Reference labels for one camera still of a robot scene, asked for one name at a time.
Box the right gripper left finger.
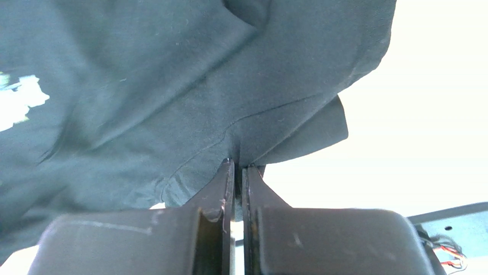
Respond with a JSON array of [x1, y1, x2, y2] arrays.
[[29, 159, 235, 275]]

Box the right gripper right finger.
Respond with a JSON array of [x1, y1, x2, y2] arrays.
[[242, 167, 434, 274]]

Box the black floral t shirt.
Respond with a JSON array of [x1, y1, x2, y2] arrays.
[[1, 1, 396, 262]]

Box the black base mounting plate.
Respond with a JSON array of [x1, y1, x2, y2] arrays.
[[409, 202, 487, 274]]

